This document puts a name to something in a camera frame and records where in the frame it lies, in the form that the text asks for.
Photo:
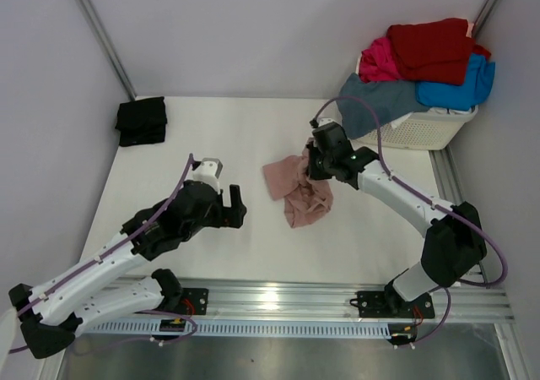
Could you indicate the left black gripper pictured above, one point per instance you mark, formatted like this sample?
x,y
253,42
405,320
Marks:
x,y
230,216

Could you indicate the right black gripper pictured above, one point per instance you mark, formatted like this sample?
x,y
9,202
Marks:
x,y
313,172

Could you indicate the pink t shirt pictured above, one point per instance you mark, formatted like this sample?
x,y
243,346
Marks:
x,y
305,201

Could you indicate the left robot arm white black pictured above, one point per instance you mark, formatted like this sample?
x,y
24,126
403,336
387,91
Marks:
x,y
52,315

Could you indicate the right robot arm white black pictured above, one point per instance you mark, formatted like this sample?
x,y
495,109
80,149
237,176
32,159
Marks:
x,y
453,243

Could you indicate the grey blue t shirt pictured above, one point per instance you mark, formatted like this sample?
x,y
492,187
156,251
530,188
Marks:
x,y
389,100

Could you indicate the magenta t shirt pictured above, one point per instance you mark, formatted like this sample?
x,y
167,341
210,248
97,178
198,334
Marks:
x,y
376,62

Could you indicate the white laundry basket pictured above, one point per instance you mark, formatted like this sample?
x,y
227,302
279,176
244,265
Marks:
x,y
423,131

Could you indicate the white t shirt in basket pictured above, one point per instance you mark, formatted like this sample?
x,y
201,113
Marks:
x,y
452,112

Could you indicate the folded black t shirt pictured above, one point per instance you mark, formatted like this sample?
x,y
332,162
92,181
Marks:
x,y
141,122

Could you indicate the dark red t shirt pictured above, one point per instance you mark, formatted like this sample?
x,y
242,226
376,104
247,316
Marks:
x,y
434,52

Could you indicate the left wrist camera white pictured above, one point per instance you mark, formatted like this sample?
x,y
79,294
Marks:
x,y
208,171

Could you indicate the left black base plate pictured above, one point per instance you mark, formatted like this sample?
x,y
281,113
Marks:
x,y
194,302

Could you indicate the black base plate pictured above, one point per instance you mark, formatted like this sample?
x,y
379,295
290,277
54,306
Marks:
x,y
194,302
374,304

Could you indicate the white slotted cable duct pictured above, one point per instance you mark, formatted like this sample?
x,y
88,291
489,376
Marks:
x,y
239,328

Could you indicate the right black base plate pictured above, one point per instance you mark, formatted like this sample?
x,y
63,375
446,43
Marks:
x,y
374,304

